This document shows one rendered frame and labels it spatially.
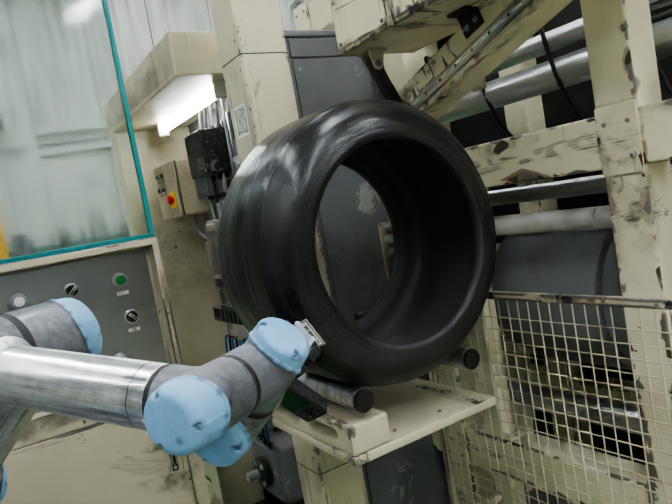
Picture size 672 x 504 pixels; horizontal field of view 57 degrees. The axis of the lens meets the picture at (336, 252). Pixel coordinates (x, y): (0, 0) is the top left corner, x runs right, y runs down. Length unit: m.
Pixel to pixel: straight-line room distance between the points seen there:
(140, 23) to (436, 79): 9.67
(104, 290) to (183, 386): 1.07
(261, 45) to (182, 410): 1.08
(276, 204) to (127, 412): 0.50
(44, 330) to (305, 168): 0.49
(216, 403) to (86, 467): 1.08
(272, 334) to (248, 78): 0.89
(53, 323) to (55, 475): 0.76
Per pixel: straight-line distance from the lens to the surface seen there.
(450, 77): 1.51
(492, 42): 1.43
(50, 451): 1.69
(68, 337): 1.00
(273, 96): 1.54
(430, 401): 1.43
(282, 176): 1.10
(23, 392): 0.83
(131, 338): 1.72
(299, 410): 1.00
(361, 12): 1.56
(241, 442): 0.80
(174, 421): 0.65
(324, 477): 1.63
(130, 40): 10.94
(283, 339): 0.75
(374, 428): 1.22
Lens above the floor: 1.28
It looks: 5 degrees down
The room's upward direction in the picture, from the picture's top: 10 degrees counter-clockwise
